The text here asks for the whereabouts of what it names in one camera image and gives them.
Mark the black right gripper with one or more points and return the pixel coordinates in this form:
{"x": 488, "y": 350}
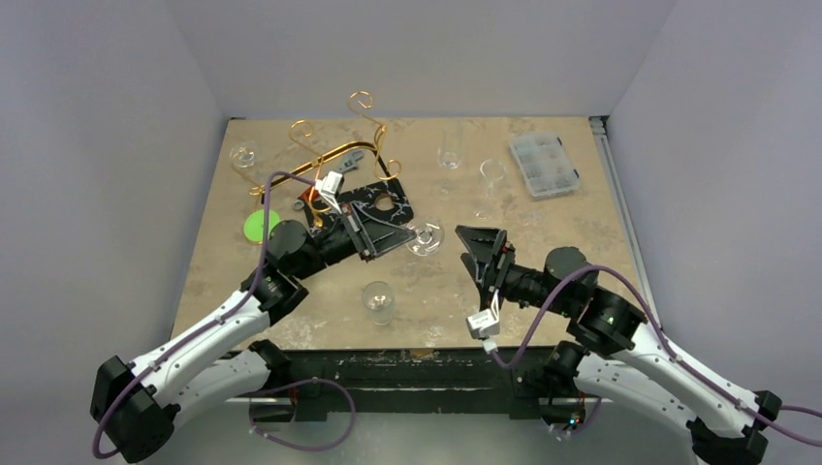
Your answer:
{"x": 494, "y": 270}

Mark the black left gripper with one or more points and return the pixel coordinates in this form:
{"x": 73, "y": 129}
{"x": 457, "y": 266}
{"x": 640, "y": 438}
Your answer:
{"x": 374, "y": 236}

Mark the clear stemmed glass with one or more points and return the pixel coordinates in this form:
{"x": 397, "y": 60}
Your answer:
{"x": 428, "y": 236}

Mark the short ribbed clear goblet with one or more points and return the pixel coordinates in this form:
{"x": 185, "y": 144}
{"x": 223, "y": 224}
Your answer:
{"x": 378, "y": 300}

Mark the green plastic wine glass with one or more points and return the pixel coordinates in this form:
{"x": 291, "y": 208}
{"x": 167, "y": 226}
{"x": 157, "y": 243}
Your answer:
{"x": 257, "y": 223}

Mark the clear round wine glass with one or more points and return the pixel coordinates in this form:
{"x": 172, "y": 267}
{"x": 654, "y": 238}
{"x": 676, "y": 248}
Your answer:
{"x": 244, "y": 155}

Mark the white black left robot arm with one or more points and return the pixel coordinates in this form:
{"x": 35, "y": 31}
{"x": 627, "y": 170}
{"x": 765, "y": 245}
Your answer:
{"x": 138, "y": 404}

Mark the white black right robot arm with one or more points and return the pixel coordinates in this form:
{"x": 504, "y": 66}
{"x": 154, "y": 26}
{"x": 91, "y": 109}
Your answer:
{"x": 616, "y": 349}

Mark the black marbled rack base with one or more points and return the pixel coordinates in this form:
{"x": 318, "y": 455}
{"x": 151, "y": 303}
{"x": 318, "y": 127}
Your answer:
{"x": 383, "y": 200}

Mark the clear tall wine glass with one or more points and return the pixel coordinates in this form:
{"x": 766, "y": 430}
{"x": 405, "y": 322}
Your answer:
{"x": 492, "y": 172}

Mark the clear champagne flute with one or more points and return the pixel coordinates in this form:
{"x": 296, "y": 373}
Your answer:
{"x": 449, "y": 156}

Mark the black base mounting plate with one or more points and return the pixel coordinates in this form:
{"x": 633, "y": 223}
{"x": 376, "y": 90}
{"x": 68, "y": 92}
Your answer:
{"x": 309, "y": 385}

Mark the clear plastic screw box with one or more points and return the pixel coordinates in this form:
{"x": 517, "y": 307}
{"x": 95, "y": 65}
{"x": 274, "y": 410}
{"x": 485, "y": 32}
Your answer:
{"x": 546, "y": 169}

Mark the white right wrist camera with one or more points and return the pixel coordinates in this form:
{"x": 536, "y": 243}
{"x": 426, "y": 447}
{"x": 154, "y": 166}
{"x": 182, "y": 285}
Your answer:
{"x": 484, "y": 325}

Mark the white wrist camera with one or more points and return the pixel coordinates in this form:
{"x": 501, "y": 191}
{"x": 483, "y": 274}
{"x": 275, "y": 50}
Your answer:
{"x": 484, "y": 325}
{"x": 328, "y": 188}

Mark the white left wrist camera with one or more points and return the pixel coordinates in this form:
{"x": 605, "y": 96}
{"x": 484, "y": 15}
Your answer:
{"x": 328, "y": 188}

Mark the red handled adjustable wrench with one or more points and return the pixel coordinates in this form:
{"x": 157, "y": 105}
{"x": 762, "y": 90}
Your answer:
{"x": 349, "y": 162}

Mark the gold wire wine glass rack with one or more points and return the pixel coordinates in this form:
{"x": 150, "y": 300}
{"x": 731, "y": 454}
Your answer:
{"x": 360, "y": 103}

